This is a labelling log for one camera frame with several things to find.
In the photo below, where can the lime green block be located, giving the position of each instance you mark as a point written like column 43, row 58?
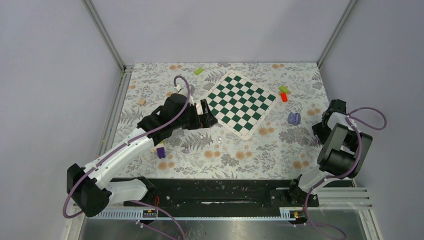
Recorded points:
column 283, row 89
column 198, row 71

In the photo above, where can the green white chessboard mat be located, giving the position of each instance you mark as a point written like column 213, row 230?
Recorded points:
column 239, row 103

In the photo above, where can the right aluminium frame post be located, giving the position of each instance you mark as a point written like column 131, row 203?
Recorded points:
column 337, row 30

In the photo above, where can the red block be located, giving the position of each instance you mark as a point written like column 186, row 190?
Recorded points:
column 284, row 97

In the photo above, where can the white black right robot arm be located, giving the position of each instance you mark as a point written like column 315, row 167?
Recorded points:
column 344, row 149

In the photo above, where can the purple block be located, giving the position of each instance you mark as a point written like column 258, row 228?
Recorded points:
column 161, row 152

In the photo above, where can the white slotted cable duct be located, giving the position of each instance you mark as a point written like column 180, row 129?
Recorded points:
column 149, row 214

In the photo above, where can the left aluminium frame post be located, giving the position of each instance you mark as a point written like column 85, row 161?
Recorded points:
column 93, row 13

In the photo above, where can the lime green block right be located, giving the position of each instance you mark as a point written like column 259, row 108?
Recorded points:
column 283, row 89

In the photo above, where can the lime green block far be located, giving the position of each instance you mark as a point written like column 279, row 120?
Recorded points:
column 198, row 71

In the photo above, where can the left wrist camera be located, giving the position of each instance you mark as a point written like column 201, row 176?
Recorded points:
column 182, row 90

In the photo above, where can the aluminium frame post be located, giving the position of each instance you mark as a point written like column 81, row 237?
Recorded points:
column 337, row 30
column 93, row 13

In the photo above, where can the floral patterned table mat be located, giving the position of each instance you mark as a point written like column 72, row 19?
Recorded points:
column 277, row 149

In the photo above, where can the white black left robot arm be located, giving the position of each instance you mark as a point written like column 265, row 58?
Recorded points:
column 91, row 187

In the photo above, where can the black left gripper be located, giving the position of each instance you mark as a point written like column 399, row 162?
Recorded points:
column 203, row 121

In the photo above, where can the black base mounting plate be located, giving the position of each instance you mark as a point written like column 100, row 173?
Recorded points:
column 221, row 197

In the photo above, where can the small wooden cube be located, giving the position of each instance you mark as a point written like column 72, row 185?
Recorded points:
column 141, row 102

